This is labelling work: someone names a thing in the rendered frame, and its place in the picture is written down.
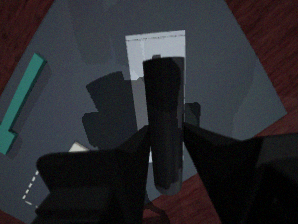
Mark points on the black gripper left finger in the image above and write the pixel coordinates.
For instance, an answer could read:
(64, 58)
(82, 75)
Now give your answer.
(124, 168)

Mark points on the white square tile with dark center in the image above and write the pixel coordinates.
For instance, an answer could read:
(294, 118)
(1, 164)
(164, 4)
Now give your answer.
(78, 147)

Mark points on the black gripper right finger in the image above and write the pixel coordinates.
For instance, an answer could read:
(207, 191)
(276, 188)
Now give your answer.
(231, 169)

